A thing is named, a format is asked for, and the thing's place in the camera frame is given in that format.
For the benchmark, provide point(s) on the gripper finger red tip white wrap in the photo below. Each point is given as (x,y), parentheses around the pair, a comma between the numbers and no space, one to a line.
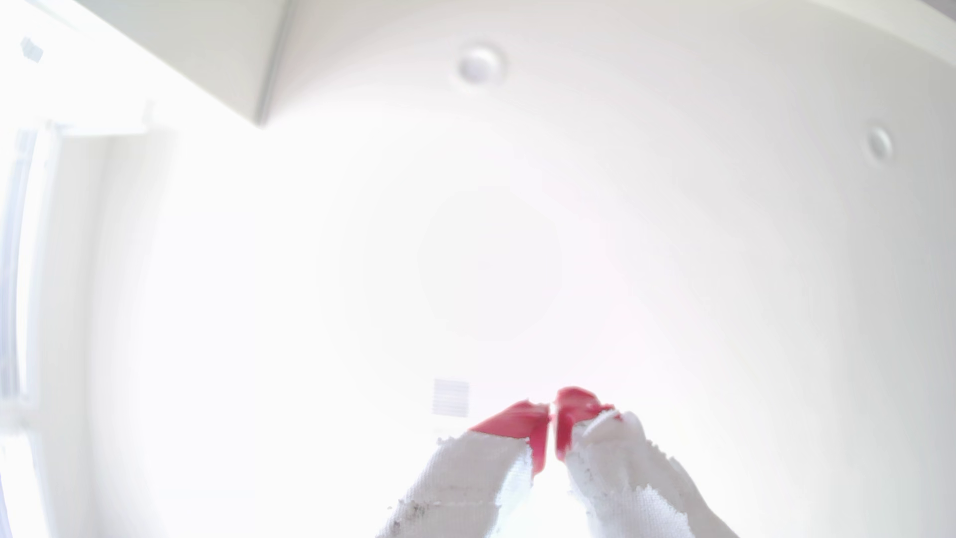
(467,478)
(627,478)

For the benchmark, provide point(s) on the white square air vent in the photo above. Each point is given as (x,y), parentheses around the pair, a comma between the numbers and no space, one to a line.
(450,397)

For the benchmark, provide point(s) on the round recessed ceiling light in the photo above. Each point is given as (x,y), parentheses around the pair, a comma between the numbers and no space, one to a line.
(879,142)
(482,64)

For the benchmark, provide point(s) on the white window frame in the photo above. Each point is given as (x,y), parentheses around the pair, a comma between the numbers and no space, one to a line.
(10,261)

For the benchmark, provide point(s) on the small grey wall fixture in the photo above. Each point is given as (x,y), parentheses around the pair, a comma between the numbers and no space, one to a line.
(31,49)

